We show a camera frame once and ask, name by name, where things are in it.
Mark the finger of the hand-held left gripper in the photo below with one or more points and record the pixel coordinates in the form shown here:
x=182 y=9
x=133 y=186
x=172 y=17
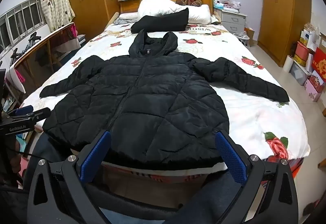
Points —
x=24 y=110
x=40 y=112

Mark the clear storage box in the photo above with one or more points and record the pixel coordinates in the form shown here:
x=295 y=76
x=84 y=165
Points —
x=299 y=73

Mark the white paper roll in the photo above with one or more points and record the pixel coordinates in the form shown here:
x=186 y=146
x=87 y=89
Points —
x=288 y=64

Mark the person's dark pants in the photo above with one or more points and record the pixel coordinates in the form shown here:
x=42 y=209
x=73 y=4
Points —
x=203 y=201

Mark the red gift box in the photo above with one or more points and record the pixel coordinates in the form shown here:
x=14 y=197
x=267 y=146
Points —
x=319 y=63

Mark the red bucket box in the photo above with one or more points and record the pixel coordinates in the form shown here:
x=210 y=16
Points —
x=303 y=53

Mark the pink floral box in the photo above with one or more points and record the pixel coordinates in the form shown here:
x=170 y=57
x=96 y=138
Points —
x=313 y=87

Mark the black pillow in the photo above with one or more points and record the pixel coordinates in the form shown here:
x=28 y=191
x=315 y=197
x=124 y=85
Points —
x=163 y=23

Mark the white duvet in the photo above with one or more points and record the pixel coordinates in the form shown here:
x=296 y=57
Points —
x=163 y=6

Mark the brown cardboard box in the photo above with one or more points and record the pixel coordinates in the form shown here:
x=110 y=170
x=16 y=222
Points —
x=250 y=35

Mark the white trash bin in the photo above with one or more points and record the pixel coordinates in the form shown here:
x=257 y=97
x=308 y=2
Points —
x=242 y=40

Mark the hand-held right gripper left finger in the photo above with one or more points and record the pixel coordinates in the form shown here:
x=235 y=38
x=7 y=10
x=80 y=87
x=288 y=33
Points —
x=95 y=155

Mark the floral bed sheet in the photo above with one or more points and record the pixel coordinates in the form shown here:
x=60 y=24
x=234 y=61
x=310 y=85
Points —
x=254 y=112

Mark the grey nightstand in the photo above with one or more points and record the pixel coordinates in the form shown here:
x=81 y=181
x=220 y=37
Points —
x=233 y=20

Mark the black metal rack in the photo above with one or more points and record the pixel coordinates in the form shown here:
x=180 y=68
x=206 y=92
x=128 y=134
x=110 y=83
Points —
x=29 y=40

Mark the window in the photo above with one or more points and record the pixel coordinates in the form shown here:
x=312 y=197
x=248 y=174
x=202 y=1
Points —
x=23 y=17

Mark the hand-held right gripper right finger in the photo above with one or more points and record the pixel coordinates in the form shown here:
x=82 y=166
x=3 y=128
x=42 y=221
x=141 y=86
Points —
x=230 y=157

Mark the clutter of plastic bags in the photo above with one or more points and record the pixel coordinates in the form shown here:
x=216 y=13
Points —
x=228 y=2

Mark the stack of white boxes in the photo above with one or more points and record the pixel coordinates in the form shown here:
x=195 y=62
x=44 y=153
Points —
x=309 y=35

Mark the black puffer jacket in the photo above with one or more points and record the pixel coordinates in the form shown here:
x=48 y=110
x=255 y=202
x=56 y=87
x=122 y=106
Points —
x=152 y=96

